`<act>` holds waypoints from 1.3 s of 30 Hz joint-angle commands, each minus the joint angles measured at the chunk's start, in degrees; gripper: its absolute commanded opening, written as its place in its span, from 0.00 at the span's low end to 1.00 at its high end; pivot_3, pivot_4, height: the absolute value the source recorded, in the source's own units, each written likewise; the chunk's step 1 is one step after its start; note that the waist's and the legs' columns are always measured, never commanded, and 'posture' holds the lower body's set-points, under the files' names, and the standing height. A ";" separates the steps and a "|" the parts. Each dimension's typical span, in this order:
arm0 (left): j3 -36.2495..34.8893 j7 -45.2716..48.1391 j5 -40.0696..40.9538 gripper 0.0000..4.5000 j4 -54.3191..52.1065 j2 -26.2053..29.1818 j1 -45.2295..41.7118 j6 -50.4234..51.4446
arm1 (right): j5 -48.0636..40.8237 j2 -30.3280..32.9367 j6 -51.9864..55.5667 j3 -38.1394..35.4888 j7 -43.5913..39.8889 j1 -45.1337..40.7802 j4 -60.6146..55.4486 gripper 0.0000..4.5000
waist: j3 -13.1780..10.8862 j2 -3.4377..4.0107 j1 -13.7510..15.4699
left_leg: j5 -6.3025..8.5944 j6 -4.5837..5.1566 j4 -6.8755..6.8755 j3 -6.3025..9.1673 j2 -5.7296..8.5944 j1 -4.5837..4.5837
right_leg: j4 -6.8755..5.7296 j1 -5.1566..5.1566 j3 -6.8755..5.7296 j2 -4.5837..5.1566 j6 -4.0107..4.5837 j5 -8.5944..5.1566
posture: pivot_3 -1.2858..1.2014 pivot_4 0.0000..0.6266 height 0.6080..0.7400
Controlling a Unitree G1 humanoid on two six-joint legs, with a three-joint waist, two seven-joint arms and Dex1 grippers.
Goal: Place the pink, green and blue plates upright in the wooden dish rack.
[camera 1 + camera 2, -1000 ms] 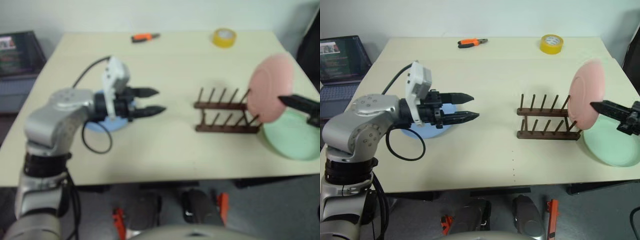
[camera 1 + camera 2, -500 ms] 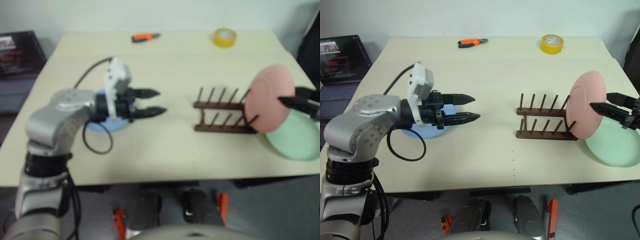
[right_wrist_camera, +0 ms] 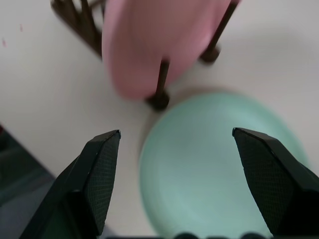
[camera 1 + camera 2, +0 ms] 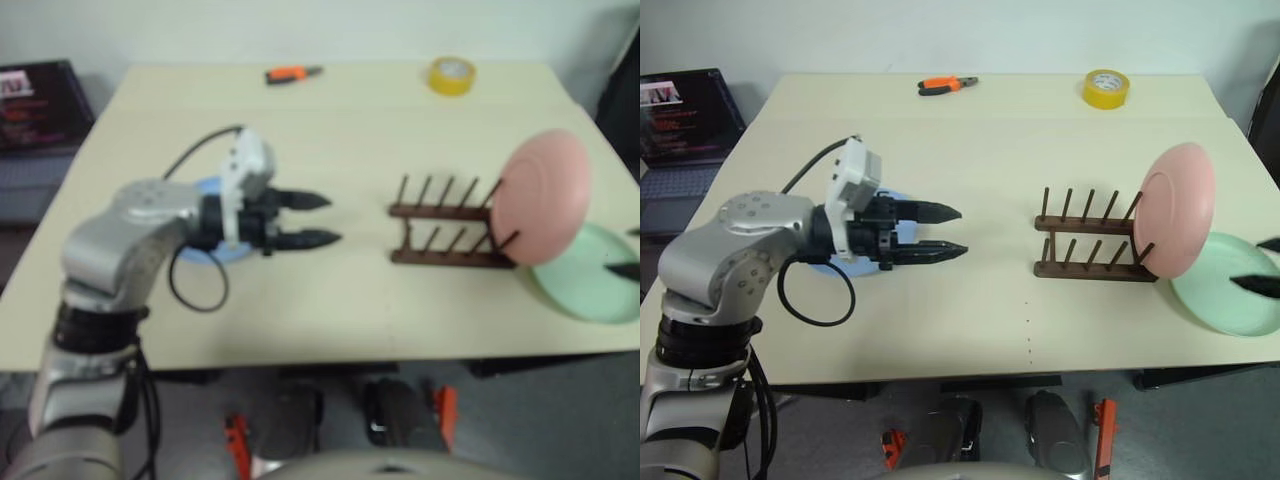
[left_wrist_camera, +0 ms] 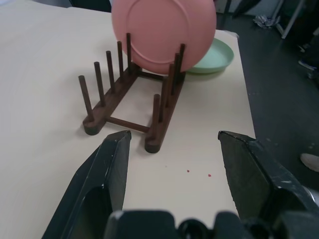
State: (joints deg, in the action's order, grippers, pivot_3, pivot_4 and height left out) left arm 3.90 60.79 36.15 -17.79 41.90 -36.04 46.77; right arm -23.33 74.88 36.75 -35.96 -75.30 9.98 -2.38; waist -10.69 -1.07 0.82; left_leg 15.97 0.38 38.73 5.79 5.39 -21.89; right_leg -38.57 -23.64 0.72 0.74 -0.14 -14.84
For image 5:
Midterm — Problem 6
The green plate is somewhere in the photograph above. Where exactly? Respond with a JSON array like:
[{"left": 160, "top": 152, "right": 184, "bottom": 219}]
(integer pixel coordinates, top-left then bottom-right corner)
[{"left": 185, "top": 37, "right": 235, "bottom": 75}]

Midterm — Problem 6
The crumpled silver foil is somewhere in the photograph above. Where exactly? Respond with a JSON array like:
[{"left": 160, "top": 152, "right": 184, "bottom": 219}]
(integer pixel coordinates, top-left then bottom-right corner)
[{"left": 253, "top": 14, "right": 281, "bottom": 30}]

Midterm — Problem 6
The dark blue shoe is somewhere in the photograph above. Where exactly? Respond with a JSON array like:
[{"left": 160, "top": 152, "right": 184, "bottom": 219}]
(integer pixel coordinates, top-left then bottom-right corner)
[{"left": 298, "top": 57, "right": 319, "bottom": 80}]

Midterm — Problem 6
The pink plate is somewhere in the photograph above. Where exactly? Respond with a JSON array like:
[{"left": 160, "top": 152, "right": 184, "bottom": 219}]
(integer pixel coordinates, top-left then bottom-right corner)
[{"left": 111, "top": 0, "right": 217, "bottom": 74}]

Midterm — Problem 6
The white shoe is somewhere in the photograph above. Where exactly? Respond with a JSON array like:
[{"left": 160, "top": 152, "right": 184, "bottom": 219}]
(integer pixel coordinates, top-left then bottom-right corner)
[{"left": 300, "top": 153, "right": 319, "bottom": 172}]

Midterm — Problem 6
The dark wooden dish rack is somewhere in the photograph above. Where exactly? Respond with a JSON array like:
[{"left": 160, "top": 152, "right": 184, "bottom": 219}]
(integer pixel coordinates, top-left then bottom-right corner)
[{"left": 78, "top": 33, "right": 187, "bottom": 153}]

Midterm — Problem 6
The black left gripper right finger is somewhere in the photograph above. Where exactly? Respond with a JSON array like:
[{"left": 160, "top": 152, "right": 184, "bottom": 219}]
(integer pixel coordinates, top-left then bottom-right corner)
[{"left": 217, "top": 130, "right": 319, "bottom": 223}]

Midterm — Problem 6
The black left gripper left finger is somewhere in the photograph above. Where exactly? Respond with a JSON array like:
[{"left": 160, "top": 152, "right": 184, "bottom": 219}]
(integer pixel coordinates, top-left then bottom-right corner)
[{"left": 42, "top": 130, "right": 132, "bottom": 239}]

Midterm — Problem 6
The white metal frame leg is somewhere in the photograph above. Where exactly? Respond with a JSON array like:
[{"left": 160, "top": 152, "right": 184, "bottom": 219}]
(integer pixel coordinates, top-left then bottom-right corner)
[{"left": 275, "top": 0, "right": 305, "bottom": 39}]

